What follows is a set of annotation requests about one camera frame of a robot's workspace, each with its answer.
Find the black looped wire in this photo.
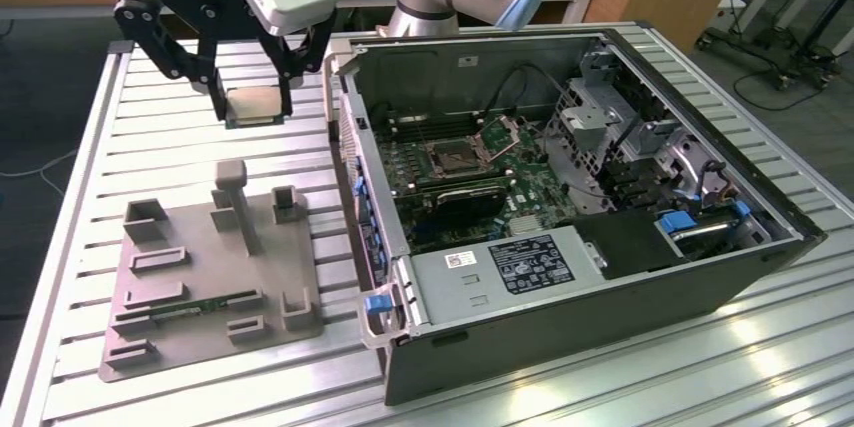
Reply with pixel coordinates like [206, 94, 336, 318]
[483, 63, 570, 113]

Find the black floor cable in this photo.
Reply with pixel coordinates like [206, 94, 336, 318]
[733, 69, 826, 111]

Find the CPU socket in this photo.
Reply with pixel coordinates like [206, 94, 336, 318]
[426, 139, 494, 179]

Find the coloured wire bundle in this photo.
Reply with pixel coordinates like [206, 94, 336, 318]
[693, 161, 737, 209]

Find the blue disk carrier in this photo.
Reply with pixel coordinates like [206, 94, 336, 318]
[655, 210, 699, 248]

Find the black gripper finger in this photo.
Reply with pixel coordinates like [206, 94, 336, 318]
[111, 0, 232, 122]
[256, 11, 339, 118]

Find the white floor cable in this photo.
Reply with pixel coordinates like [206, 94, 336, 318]
[0, 149, 76, 194]

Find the black plastic shroud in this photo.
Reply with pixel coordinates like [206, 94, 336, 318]
[573, 209, 689, 281]

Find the black RAM slot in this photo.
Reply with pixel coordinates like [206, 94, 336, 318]
[394, 130, 485, 142]
[389, 119, 482, 129]
[387, 114, 481, 124]
[391, 125, 483, 135]

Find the metal socket cover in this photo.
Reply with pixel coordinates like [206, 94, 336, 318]
[474, 115, 529, 161]

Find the silver CPU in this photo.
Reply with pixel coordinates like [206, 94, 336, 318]
[223, 85, 290, 129]

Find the metal disk bay cage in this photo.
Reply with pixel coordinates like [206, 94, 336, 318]
[546, 49, 675, 213]

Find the green RAM stick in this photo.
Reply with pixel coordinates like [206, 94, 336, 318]
[150, 298, 236, 321]

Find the black graphics card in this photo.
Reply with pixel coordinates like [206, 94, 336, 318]
[426, 181, 510, 229]

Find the green motherboard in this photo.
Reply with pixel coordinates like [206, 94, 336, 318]
[373, 111, 582, 256]

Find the black open PC case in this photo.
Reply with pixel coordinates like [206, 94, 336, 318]
[319, 26, 829, 407]

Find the grey power supply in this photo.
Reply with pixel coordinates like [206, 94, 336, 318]
[407, 225, 609, 326]

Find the black wheeled equipment cart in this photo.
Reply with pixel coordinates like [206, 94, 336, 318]
[697, 0, 854, 93]

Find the grey parts rack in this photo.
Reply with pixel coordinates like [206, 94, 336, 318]
[98, 159, 327, 383]

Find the silver chipset heat sink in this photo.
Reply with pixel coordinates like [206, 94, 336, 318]
[510, 216, 547, 237]

